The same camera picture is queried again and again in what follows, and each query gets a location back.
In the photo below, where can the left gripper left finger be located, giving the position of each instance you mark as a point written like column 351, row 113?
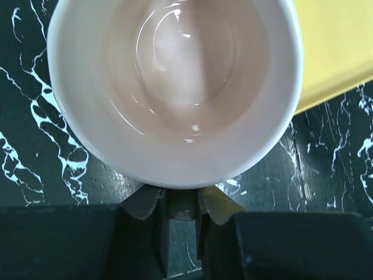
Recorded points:
column 144, row 233

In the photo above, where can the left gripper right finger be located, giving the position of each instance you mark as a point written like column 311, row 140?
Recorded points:
column 212, row 205

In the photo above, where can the pink mug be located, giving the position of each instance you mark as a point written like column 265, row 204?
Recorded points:
column 177, row 94

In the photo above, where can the orange plastic tray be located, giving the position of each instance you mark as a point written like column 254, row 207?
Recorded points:
column 337, row 38

